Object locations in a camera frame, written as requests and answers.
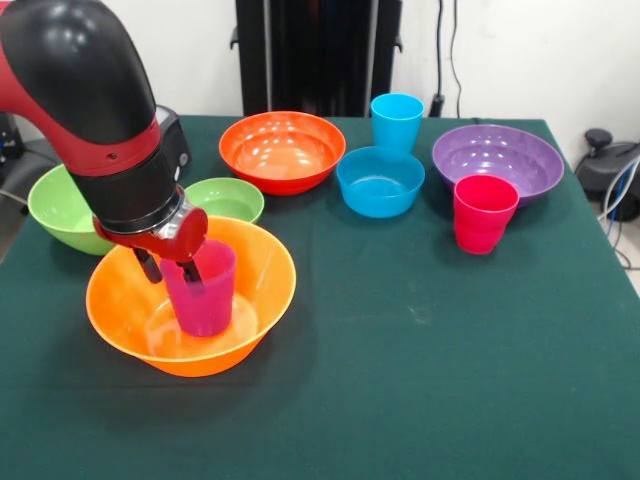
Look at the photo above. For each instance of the pink cup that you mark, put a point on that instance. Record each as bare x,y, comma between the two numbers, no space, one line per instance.
482,220

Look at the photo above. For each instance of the red bowl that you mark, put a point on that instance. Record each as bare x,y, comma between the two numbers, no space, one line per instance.
280,160

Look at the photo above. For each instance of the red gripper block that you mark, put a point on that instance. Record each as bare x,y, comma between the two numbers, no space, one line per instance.
187,235

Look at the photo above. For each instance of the blue cup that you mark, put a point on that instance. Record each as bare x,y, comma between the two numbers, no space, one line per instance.
397,125

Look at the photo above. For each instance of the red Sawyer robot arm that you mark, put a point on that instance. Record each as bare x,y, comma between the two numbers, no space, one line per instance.
75,75

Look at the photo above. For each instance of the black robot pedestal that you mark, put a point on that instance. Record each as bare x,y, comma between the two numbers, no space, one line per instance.
320,55

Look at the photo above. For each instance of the dark green tablecloth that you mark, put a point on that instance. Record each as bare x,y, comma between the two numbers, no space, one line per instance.
425,325

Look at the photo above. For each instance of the blue bowl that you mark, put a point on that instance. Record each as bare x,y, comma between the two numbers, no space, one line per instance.
380,195

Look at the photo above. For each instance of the purple cup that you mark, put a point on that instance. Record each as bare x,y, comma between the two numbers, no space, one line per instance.
205,305

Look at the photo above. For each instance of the large green bowl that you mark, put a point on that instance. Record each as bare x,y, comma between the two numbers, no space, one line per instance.
55,210

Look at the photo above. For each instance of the small green bowl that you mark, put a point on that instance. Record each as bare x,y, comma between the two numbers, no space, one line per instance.
230,200

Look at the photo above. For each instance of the black equipment box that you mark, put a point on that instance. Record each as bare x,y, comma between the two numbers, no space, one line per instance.
7,135

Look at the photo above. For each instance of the large orange bowl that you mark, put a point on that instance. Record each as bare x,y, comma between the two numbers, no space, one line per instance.
260,280

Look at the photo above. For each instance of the purple bowl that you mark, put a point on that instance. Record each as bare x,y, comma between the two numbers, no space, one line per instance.
500,155

